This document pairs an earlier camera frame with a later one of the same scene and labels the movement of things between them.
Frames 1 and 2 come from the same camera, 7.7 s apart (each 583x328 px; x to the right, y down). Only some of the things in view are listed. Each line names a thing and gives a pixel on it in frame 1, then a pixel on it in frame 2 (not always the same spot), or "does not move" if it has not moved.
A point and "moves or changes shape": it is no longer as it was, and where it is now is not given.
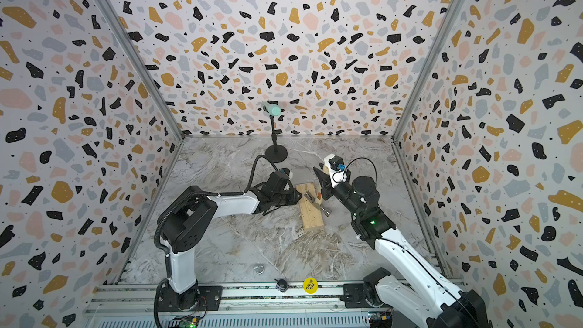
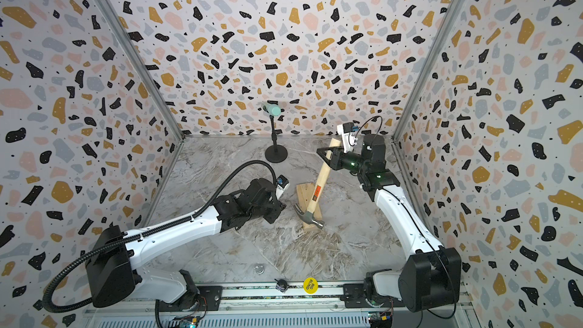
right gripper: x=329 y=190 → x=341 y=159
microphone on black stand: x=275 y=152 does not move
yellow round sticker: x=310 y=285 does not move
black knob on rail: x=282 y=285 does not move
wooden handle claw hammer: x=318 y=198 moves or changes shape
